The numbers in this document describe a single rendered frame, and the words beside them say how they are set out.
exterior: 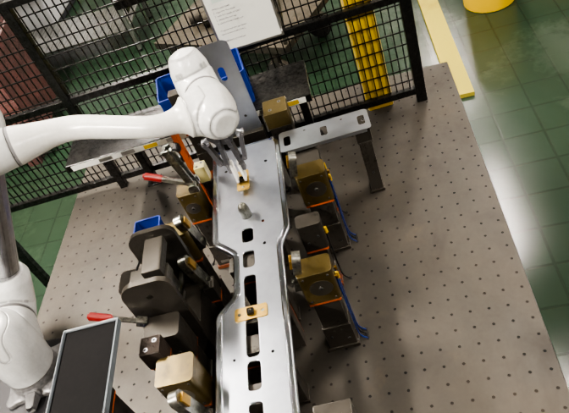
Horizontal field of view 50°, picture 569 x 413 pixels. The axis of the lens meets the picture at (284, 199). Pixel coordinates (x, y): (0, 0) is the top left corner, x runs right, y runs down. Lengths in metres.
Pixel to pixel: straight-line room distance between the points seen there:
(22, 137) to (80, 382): 0.59
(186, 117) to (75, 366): 0.61
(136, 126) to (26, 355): 0.78
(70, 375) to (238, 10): 1.27
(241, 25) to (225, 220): 0.72
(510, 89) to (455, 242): 1.78
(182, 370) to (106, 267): 0.98
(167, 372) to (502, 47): 2.99
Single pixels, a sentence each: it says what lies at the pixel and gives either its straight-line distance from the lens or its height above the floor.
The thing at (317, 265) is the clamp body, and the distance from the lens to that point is 1.49.
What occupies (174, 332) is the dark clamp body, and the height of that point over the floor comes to 1.08.
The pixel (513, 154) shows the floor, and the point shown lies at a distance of 3.17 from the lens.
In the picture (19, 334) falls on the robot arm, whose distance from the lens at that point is 1.90.
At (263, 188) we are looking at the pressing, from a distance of 1.80.
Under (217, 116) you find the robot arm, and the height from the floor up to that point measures 1.41.
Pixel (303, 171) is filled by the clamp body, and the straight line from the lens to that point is 1.73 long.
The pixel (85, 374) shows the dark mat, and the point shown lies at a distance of 1.42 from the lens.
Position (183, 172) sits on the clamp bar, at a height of 1.13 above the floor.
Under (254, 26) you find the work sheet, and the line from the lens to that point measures 2.15.
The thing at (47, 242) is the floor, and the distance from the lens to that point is 3.83.
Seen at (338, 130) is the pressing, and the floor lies 1.00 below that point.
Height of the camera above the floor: 2.17
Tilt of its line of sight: 42 degrees down
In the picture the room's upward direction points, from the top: 23 degrees counter-clockwise
